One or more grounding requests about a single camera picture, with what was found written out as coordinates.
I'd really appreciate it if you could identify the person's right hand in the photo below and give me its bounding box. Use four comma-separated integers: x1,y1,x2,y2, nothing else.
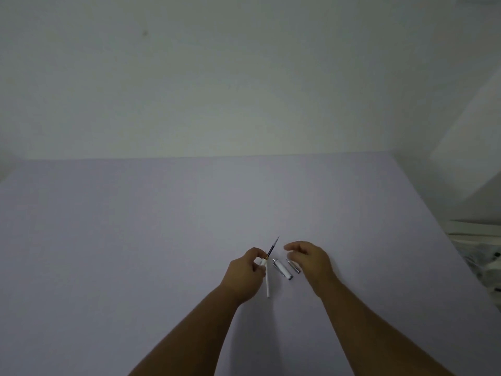
283,241,338,299

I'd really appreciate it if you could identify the white pen cap with clip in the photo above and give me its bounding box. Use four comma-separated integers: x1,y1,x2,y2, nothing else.
272,259,294,281

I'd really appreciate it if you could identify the person's right forearm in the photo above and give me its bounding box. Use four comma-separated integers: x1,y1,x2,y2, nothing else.
313,281,457,376

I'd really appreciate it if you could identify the white pen barrel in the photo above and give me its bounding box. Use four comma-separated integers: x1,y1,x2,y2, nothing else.
254,257,272,298

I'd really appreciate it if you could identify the person's left forearm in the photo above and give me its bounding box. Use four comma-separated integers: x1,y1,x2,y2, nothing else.
128,286,244,376

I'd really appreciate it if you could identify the white crumpled bag heap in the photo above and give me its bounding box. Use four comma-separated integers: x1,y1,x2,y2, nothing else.
457,240,501,312

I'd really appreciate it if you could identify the person's left hand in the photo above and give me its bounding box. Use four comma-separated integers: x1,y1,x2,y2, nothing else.
218,247,268,306

